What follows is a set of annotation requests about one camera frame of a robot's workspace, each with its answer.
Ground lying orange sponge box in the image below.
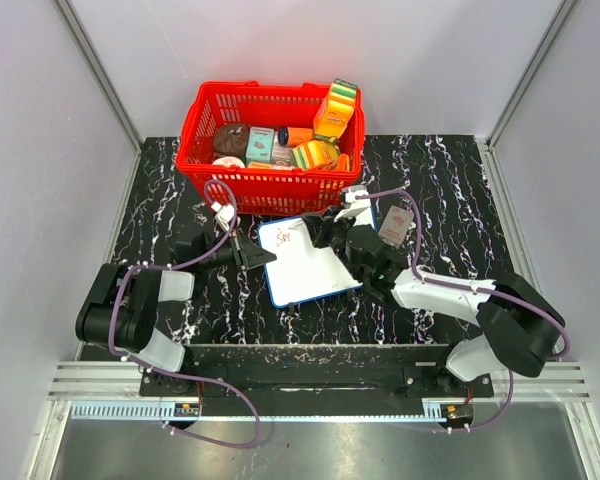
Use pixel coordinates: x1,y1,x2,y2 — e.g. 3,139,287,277
290,140,341,170

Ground teal small box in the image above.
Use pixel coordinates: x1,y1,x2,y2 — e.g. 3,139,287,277
245,126,275,164

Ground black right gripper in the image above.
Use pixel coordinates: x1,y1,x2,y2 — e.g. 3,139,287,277
304,205,364,281

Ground white whiteboard blue frame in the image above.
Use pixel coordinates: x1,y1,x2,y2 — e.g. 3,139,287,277
257,217,362,309

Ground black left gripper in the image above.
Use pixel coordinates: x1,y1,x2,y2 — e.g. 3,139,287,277
199,227,276,271

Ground brown round bread pack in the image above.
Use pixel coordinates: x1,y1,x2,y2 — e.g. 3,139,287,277
212,123,249,157

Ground white round lid tub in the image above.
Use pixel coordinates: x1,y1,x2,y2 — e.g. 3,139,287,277
212,156,245,168

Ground orange blue can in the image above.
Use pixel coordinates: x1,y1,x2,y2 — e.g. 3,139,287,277
277,127,314,147

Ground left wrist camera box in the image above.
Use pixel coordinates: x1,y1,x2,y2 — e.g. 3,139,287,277
211,202,237,232

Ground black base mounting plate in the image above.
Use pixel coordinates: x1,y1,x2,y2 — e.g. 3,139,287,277
139,344,496,416

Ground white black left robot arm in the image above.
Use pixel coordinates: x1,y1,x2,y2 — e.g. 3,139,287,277
75,231,277,396

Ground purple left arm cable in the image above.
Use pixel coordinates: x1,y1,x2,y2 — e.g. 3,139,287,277
107,179,264,449

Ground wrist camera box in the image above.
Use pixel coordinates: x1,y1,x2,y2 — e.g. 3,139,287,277
211,202,237,232
335,185,371,221

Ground red plastic shopping basket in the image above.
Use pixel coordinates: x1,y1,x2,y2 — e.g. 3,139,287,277
175,80,365,216

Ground red capped whiteboard marker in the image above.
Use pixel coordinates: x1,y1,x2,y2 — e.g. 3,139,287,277
288,220,305,229

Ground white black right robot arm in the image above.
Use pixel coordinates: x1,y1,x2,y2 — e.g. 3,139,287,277
301,207,565,396

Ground tall orange sponge box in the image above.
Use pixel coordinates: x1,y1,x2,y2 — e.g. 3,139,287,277
313,78,359,139

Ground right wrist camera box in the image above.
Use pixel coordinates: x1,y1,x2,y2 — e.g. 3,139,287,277
335,185,371,221

